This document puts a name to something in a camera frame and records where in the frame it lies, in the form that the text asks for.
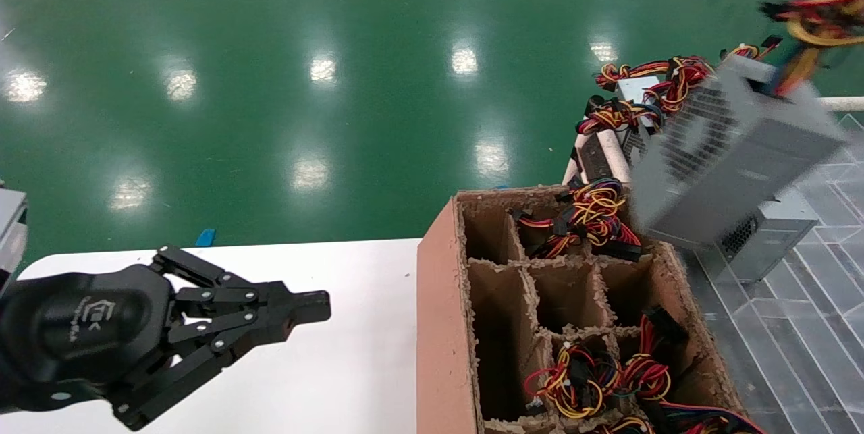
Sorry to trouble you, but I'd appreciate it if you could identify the brown divided cardboard box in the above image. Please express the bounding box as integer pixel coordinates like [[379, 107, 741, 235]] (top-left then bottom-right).
[[416, 184, 747, 434]]

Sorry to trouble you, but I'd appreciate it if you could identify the short white rack pipe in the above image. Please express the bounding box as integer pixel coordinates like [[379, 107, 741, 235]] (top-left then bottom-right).
[[562, 134, 588, 186], [597, 129, 635, 186]]

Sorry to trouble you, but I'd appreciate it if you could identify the clear plastic rack panel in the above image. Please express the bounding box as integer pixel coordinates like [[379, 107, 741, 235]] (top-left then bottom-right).
[[688, 113, 864, 434]]

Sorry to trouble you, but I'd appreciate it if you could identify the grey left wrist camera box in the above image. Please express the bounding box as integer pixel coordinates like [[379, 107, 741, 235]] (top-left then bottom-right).
[[0, 188, 29, 279]]

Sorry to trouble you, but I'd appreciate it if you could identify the black roller track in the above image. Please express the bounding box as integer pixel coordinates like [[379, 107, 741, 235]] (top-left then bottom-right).
[[579, 132, 614, 183]]

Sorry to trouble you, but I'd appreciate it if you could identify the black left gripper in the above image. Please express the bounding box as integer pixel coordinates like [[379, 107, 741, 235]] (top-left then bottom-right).
[[0, 245, 332, 432]]

